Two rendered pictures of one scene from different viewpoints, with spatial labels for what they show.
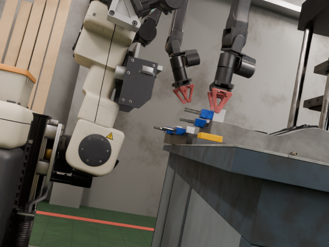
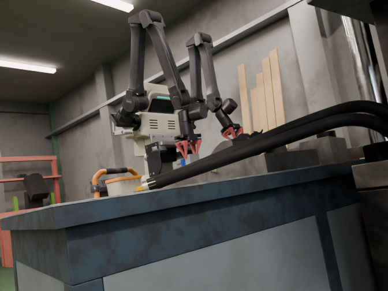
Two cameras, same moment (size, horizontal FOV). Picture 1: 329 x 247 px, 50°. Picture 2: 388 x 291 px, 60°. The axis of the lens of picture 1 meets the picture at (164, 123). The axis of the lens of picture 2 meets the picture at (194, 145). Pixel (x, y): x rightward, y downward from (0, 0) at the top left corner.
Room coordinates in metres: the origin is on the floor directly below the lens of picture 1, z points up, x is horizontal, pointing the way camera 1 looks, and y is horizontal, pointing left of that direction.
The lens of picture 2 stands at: (0.38, -1.35, 0.79)
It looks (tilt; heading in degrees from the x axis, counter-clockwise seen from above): 8 degrees up; 56
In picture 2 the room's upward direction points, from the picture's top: 9 degrees counter-clockwise
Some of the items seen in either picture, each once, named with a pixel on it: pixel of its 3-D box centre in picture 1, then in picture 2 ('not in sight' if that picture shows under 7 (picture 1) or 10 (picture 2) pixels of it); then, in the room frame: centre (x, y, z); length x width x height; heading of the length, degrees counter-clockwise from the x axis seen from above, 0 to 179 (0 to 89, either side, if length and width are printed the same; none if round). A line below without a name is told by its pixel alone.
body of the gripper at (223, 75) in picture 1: (223, 79); (186, 131); (1.17, -0.16, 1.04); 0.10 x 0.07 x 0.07; 3
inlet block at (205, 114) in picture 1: (203, 113); (186, 161); (1.17, -0.12, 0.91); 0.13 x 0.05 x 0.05; 93
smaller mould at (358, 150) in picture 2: not in sight; (350, 155); (2.03, -0.34, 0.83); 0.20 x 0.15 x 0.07; 92
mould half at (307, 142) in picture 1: (273, 143); (238, 161); (1.23, -0.39, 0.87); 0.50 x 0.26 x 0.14; 92
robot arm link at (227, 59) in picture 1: (228, 62); (186, 116); (1.17, -0.17, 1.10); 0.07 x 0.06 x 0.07; 111
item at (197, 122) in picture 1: (197, 122); not in sight; (1.28, -0.12, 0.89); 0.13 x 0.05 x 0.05; 91
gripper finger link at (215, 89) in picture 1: (219, 99); (186, 147); (1.16, -0.16, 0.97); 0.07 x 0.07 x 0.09; 3
